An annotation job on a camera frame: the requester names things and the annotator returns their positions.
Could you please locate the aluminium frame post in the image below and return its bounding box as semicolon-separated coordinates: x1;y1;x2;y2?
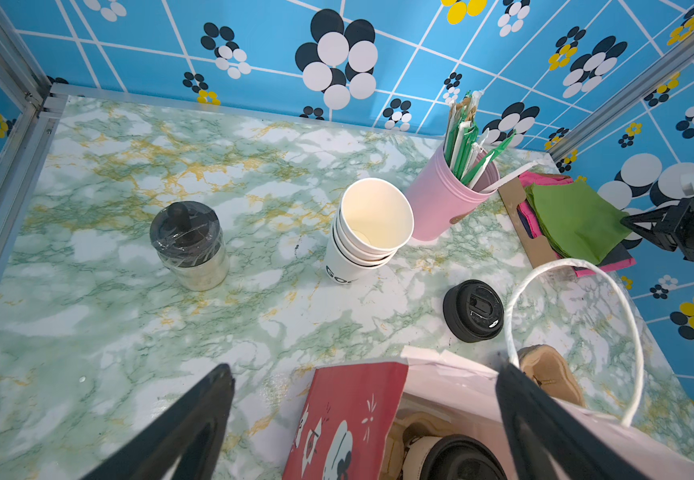
0;6;68;158
548;33;694;159

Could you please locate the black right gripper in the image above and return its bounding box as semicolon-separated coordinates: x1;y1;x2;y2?
620;197;694;261

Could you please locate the brown cardboard box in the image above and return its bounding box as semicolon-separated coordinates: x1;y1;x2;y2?
498;179;560;268

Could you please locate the white paper coffee cup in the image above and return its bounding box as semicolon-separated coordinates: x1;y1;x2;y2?
402;436;442;480

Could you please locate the clear jar black lid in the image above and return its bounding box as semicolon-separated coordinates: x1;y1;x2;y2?
149;201;230;291

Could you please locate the right aluminium frame post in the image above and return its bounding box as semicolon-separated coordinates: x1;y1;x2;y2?
548;33;694;159

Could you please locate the left aluminium frame post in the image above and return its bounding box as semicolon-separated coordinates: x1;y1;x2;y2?
0;6;68;158

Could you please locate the black cup lid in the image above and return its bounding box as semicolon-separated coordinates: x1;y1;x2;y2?
419;435;507;480

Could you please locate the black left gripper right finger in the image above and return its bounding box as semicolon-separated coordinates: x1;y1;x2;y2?
495;362;649;479

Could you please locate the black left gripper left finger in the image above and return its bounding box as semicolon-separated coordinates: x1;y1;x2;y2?
85;364;235;479

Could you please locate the stack of white paper cups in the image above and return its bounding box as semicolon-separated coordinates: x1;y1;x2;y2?
324;178;414;285

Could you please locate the red white paper gift bag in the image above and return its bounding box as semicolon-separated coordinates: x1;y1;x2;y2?
280;257;694;480

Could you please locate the brown pulp cup carrier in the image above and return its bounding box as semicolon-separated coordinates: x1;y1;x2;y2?
518;344;586;407

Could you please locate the green wrapped straws bundle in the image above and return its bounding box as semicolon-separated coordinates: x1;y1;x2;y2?
443;90;540;189

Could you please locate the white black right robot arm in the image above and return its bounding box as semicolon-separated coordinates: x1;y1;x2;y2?
620;198;694;262

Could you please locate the pink straw holder cup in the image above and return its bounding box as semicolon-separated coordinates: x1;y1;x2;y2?
404;146;500;241

